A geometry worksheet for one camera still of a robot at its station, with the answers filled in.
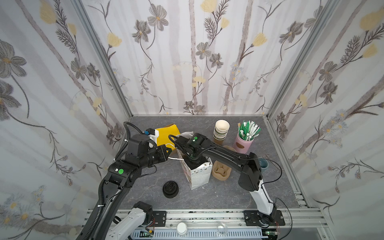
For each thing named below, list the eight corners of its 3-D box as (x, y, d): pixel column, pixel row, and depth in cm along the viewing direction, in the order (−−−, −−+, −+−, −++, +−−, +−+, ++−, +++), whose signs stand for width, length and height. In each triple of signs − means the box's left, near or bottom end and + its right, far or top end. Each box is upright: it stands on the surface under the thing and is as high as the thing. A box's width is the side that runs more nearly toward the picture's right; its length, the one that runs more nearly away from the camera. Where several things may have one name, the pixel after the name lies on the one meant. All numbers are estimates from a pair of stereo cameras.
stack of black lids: (163, 198, 82) (161, 196, 79) (164, 183, 88) (163, 180, 85) (178, 198, 83) (177, 196, 79) (179, 183, 88) (178, 180, 85)
